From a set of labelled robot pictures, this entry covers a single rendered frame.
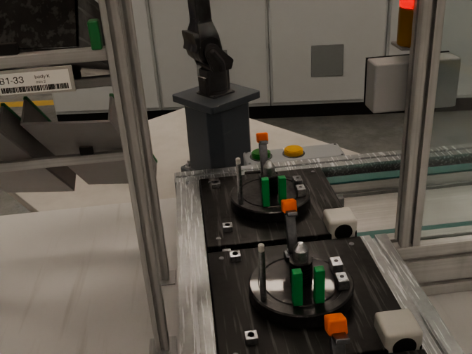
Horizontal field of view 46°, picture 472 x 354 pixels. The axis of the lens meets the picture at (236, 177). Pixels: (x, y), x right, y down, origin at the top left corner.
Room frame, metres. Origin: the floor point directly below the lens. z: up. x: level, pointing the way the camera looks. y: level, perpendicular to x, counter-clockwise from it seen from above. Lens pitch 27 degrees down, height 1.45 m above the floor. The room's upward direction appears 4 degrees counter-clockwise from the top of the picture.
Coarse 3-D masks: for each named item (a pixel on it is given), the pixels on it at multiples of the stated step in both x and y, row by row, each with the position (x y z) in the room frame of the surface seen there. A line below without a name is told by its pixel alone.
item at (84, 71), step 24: (0, 0) 0.68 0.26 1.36; (24, 0) 0.68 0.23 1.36; (48, 0) 0.68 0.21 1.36; (72, 0) 0.67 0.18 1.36; (0, 24) 0.67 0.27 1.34; (24, 24) 0.67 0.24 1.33; (48, 24) 0.67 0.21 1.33; (72, 24) 0.66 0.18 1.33; (24, 48) 0.66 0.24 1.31; (48, 48) 0.65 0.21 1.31; (96, 72) 0.80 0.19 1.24
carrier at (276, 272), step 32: (224, 256) 0.69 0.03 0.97; (256, 256) 0.69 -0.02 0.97; (288, 256) 0.64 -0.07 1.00; (320, 256) 0.65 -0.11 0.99; (352, 256) 0.67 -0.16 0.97; (224, 288) 0.62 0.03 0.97; (256, 288) 0.59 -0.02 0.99; (288, 288) 0.58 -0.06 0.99; (320, 288) 0.55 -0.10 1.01; (352, 288) 0.57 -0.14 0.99; (384, 288) 0.59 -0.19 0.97; (224, 320) 0.55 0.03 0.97; (256, 320) 0.55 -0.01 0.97; (288, 320) 0.53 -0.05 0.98; (320, 320) 0.53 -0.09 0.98; (352, 320) 0.53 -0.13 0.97; (384, 320) 0.51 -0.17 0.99; (416, 320) 0.51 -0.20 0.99; (224, 352) 0.49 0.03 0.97; (256, 352) 0.49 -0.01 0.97; (288, 352) 0.49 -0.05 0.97; (320, 352) 0.48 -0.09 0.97; (352, 352) 0.48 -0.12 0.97; (384, 352) 0.48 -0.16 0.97
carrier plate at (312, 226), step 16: (304, 176) 0.94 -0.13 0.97; (320, 176) 0.94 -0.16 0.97; (208, 192) 0.90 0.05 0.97; (224, 192) 0.90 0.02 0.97; (320, 192) 0.87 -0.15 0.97; (208, 208) 0.84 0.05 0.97; (224, 208) 0.84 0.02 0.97; (320, 208) 0.82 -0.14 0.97; (208, 224) 0.79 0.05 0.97; (240, 224) 0.78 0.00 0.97; (256, 224) 0.78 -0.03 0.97; (272, 224) 0.78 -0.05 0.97; (304, 224) 0.77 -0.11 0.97; (320, 224) 0.77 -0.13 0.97; (208, 240) 0.74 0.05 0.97; (224, 240) 0.74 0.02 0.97; (240, 240) 0.73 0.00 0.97; (256, 240) 0.73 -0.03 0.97; (272, 240) 0.73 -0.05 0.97; (304, 240) 0.73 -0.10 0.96
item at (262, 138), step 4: (264, 132) 0.92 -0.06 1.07; (256, 136) 0.92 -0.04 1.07; (260, 136) 0.92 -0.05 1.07; (264, 136) 0.92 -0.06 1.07; (256, 140) 0.92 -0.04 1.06; (260, 140) 0.91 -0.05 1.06; (264, 140) 0.90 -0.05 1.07; (260, 144) 0.91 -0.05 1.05; (264, 144) 0.91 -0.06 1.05; (260, 148) 0.91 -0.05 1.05; (264, 148) 0.91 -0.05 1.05; (260, 152) 0.91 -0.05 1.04; (264, 152) 0.91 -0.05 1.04; (260, 156) 0.91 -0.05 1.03; (264, 156) 0.91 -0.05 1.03; (260, 160) 0.91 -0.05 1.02; (264, 160) 0.90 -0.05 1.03
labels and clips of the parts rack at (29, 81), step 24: (96, 24) 0.62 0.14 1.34; (0, 48) 0.61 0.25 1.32; (96, 48) 0.62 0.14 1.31; (0, 72) 0.61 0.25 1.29; (24, 72) 0.61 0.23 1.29; (48, 72) 0.61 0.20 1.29; (72, 72) 0.61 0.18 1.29; (0, 96) 0.61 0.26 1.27; (0, 168) 0.77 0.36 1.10; (24, 168) 0.77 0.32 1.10
